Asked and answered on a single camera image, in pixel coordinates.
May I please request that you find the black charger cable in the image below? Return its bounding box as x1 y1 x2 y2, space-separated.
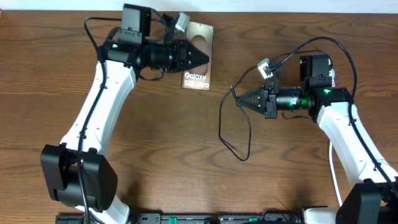
218 50 334 162

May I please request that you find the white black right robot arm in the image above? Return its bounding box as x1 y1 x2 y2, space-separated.
234 54 397 223

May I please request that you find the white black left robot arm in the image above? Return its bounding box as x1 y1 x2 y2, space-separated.
40 4 210 223

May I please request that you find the white power strip socket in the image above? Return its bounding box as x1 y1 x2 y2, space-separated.
329 68 335 87

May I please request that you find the white power strip cord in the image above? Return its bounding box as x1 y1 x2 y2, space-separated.
328 141 343 208

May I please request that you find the black mounting rail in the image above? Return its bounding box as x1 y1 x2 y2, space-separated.
55 212 305 224

